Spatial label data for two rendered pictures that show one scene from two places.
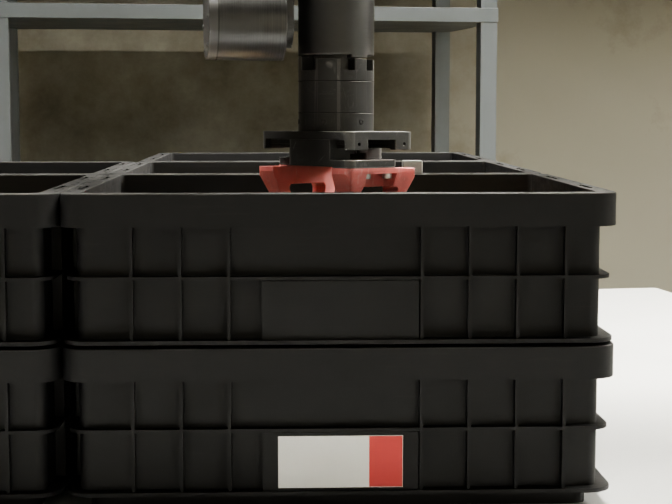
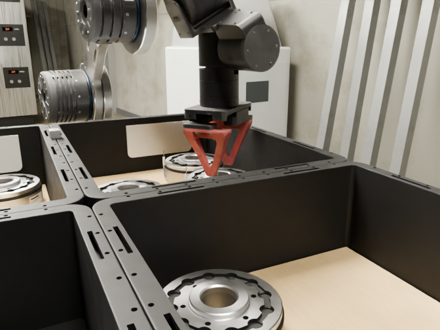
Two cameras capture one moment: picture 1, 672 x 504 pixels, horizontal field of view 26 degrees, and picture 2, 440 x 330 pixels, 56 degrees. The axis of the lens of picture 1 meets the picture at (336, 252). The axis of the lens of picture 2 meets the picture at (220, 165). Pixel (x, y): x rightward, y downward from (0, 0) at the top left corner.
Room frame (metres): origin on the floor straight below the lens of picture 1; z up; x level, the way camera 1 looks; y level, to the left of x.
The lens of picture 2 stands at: (1.35, 0.56, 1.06)
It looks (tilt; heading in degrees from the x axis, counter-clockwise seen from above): 16 degrees down; 246
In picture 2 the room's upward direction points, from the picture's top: straight up
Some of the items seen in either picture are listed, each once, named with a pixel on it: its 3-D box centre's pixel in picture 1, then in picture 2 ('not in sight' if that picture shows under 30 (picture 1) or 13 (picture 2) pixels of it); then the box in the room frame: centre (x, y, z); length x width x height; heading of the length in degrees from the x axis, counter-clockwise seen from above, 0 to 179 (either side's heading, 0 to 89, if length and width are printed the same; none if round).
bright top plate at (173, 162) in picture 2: not in sight; (194, 161); (1.10, -0.11, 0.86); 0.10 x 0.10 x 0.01
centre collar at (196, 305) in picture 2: not in sight; (219, 298); (1.23, 0.29, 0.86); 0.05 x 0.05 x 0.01
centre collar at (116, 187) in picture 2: not in sight; (128, 188); (1.24, 0.00, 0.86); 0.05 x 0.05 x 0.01
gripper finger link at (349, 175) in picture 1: (351, 202); (224, 137); (1.09, -0.01, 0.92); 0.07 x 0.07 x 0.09; 41
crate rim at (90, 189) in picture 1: (333, 197); (173, 146); (1.17, 0.00, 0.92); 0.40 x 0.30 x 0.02; 92
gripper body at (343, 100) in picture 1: (336, 106); (219, 92); (1.10, 0.00, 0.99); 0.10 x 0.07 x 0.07; 41
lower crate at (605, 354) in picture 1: (333, 389); not in sight; (1.17, 0.00, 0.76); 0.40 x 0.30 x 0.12; 92
